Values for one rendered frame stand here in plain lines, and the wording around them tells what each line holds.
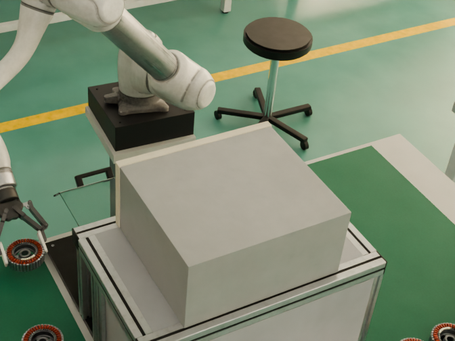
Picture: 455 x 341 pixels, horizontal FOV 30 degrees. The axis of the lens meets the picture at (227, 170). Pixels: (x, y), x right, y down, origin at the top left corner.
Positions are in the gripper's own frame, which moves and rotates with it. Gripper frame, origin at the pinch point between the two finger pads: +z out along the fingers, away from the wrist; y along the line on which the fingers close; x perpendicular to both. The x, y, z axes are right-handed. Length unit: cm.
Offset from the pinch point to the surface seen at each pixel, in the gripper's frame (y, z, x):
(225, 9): -203, -162, -184
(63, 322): -2.7, 24.0, 5.9
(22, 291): 4.0, 10.3, -2.0
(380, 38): -280, -106, -156
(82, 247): -5.9, 13.5, 41.8
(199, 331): -20, 45, 60
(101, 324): -6.0, 32.2, 33.2
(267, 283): -39, 40, 64
